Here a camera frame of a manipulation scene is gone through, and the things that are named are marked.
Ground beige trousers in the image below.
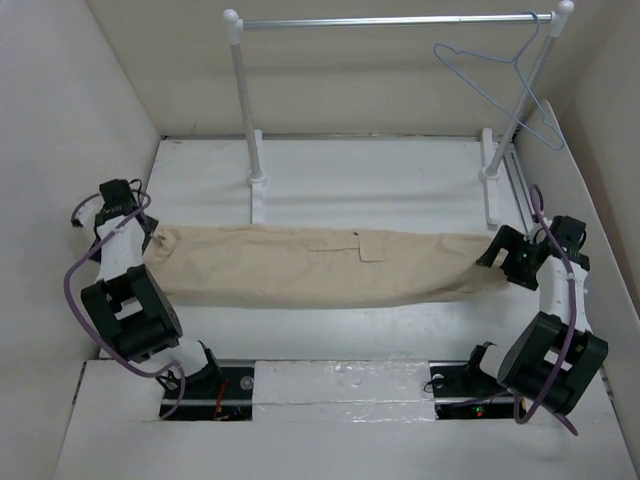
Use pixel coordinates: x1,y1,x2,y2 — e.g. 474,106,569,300
144,225,508,309

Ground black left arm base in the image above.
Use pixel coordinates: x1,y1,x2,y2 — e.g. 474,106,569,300
159,362,255,422

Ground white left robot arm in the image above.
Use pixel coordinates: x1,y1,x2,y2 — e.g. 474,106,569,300
72,179,223,397

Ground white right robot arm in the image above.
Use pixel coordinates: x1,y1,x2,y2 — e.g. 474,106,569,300
462,216,608,416

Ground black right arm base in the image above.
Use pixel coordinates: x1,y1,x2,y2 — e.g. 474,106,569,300
423,362,515,421

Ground white metal clothes rack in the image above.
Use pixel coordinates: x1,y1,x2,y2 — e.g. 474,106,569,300
215,1,575,228

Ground aluminium side rail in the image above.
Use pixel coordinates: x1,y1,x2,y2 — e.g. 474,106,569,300
503,146,534,231

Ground blue wire hanger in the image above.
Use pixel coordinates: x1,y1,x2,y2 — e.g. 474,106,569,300
432,7,571,151

